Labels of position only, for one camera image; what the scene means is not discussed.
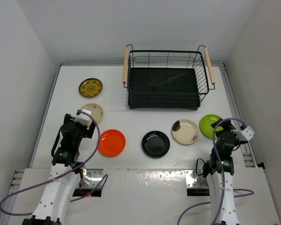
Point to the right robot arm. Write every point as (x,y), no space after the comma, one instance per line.
(219,171)

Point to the beige floral plate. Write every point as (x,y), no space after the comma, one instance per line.
(96,111)

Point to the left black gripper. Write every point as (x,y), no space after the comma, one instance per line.
(86,133)

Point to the brown yellow patterned plate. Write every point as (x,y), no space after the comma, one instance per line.
(90,87)

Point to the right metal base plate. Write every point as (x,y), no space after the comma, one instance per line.
(193,180)

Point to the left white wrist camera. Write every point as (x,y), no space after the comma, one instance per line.
(83,117)

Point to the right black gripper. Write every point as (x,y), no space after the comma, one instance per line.
(226,125)

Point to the black wire dish rack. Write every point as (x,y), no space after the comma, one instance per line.
(167,79)

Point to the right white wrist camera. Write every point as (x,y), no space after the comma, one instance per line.
(244,135)

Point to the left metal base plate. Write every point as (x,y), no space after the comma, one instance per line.
(89,178)

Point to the orange plate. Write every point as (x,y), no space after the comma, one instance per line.
(112,143)

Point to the lime green plate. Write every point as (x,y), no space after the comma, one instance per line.
(205,124)

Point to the cream plate with black patch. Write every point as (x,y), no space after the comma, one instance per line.
(185,132)

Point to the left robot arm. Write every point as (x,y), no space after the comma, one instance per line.
(65,172)

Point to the metal base plate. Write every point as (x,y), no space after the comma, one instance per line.
(193,180)
(89,178)

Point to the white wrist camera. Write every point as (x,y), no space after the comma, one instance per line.
(83,117)
(244,135)

